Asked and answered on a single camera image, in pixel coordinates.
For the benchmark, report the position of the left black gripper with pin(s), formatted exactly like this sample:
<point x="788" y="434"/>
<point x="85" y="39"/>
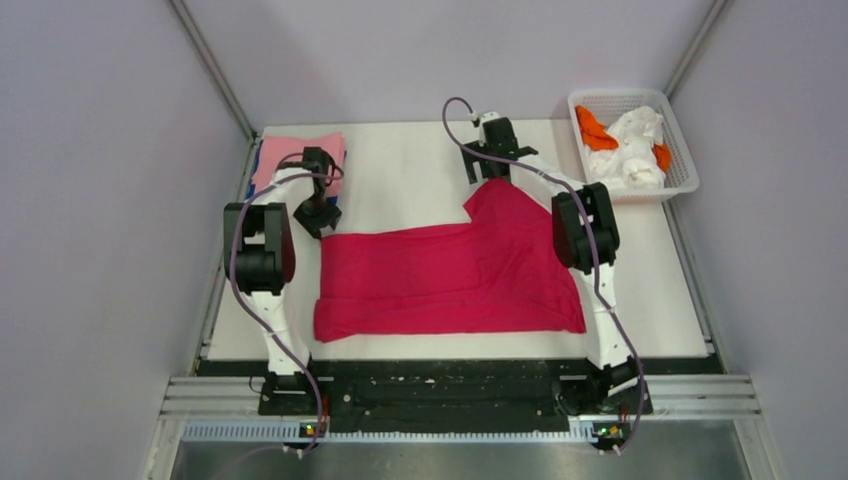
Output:
<point x="330" y="214"/>

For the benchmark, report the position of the magenta t shirt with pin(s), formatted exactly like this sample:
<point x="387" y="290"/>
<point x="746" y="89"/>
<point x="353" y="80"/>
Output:
<point x="497" y="273"/>

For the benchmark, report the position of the folded pink t shirt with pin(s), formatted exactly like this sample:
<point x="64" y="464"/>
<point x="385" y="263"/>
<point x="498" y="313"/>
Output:
<point x="278" y="159"/>

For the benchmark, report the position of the white t shirt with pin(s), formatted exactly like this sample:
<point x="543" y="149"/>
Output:
<point x="629" y="156"/>

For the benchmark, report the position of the grey cable duct rail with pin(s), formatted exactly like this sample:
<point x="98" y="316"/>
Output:
<point x="255" y="431"/>

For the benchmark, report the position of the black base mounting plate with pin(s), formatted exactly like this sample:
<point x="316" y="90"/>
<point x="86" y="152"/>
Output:
<point x="449" y="396"/>

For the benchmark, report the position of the orange t shirt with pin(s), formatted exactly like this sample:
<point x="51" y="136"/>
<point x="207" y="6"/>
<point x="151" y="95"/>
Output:
<point x="593" y="129"/>

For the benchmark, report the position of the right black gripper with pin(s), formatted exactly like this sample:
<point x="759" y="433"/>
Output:
<point x="469" y="159"/>

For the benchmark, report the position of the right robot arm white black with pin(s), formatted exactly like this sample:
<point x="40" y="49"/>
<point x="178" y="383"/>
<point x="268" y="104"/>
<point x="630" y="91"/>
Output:
<point x="585" y="240"/>

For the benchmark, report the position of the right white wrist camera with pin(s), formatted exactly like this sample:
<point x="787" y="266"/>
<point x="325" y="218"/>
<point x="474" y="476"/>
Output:
<point x="479" y="118"/>

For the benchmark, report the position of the white plastic basket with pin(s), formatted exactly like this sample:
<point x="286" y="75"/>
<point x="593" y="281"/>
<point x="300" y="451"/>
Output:
<point x="629" y="140"/>

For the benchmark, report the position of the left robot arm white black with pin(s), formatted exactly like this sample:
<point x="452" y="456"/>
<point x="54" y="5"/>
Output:
<point x="259" y="256"/>

